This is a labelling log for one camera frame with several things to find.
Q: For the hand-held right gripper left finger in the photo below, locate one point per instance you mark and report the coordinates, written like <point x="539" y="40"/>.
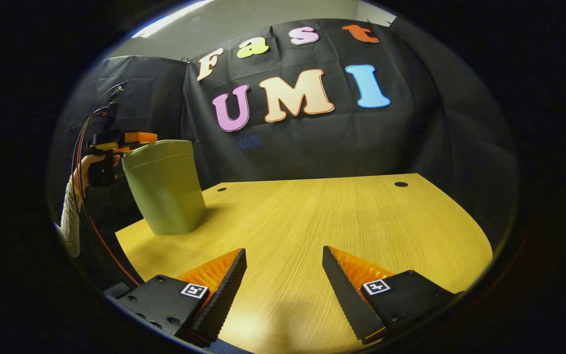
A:
<point x="226" y="295"/>

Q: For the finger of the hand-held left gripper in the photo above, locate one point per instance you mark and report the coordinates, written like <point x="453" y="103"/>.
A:
<point x="140" y="137"/>

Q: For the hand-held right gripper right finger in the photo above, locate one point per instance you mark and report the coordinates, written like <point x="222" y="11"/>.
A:
<point x="347" y="300"/>

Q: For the green desktop garbage bin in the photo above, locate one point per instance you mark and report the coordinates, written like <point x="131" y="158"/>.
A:
<point x="165" y="191"/>

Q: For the wooden desktop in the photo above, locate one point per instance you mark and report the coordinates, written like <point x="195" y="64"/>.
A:
<point x="312" y="221"/>

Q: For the black backdrop cloth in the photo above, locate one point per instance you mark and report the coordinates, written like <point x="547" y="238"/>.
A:
<point x="312" y="142"/>

